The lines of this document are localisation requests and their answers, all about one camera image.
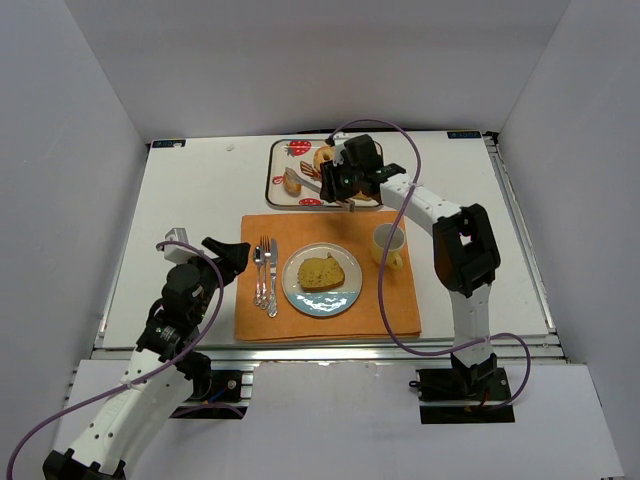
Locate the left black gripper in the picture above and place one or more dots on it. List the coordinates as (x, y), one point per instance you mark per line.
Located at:
(215, 265)

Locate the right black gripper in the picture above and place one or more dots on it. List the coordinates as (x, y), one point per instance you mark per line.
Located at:
(331, 181)

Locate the metal serving tongs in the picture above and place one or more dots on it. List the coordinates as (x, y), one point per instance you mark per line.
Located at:
(348, 205)

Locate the sliced loaf bread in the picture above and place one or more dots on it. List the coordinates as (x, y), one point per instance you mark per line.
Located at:
(320, 273)

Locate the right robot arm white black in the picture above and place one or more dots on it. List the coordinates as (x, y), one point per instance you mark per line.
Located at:
(465, 252)

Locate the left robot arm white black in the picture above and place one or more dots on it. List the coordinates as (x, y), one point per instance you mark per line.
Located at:
(164, 370)

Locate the striped long bread roll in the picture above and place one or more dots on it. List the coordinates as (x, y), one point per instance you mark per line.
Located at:
(361, 196)

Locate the bagel with hole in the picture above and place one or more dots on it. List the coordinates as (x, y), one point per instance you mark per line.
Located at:
(323, 155)

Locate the silver fork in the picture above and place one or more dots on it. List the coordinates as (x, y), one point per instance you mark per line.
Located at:
(265, 257)

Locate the round sesame bun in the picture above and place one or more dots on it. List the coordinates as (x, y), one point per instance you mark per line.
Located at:
(291, 182)

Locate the strawberry pattern tray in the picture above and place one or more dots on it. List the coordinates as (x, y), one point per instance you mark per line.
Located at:
(298, 154)

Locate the silver table knife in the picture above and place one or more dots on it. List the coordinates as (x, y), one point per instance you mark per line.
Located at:
(272, 308)

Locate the yellow mug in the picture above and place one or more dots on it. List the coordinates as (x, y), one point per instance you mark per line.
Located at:
(387, 246)

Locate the round plate blue white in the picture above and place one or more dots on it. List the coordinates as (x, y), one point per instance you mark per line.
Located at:
(328, 302)

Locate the right blue table label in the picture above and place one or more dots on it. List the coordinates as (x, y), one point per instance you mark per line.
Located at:
(464, 134)

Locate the blue table label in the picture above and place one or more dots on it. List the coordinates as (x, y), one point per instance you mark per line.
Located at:
(168, 143)
(464, 134)

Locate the left blue table label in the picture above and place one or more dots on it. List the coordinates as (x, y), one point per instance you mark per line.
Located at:
(168, 143)

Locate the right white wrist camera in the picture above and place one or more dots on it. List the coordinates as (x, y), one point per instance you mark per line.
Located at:
(338, 150)

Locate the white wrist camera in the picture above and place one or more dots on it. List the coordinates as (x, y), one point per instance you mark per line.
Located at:
(176, 253)
(338, 150)

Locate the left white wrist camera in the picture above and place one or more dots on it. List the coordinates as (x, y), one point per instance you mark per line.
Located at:
(176, 253)

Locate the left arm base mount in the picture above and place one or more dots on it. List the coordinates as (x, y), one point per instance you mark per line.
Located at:
(227, 398)

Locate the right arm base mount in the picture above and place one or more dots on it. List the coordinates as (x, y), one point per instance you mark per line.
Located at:
(443, 402)

